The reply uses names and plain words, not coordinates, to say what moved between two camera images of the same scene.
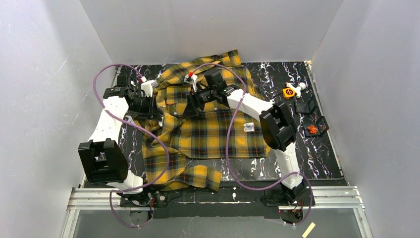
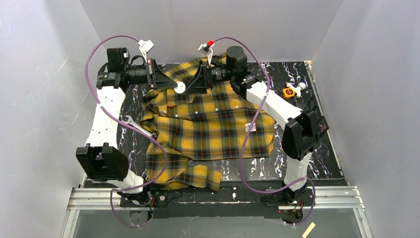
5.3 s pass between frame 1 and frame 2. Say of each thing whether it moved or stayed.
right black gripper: moved
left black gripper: moved
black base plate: stayed
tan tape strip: stayed
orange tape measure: stayed
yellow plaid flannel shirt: stayed
